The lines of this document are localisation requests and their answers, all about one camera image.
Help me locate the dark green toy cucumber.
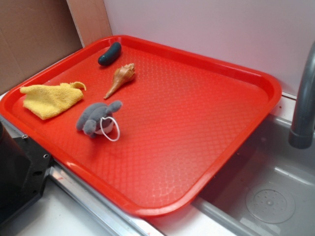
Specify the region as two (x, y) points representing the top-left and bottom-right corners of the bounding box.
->
(97, 42), (122, 66)

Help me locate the brown cardboard panel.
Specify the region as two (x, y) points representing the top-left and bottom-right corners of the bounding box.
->
(0, 0), (112, 94)

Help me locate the yellow cloth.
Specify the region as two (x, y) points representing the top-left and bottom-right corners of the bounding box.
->
(20, 82), (87, 120)

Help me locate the tan conch seashell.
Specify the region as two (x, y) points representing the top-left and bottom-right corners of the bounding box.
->
(104, 63), (135, 99)

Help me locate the red plastic tray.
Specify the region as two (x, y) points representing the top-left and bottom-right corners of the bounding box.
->
(0, 36), (282, 217)

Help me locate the grey plush toy animal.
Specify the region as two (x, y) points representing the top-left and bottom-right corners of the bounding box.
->
(76, 101), (123, 142)

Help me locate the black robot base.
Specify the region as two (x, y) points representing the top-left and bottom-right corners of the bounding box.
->
(0, 124), (52, 225)

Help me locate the grey faucet spout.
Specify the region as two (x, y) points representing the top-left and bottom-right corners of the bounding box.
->
(288, 45), (315, 149)

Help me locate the grey sink basin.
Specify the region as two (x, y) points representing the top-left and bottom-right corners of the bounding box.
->
(193, 115), (315, 236)

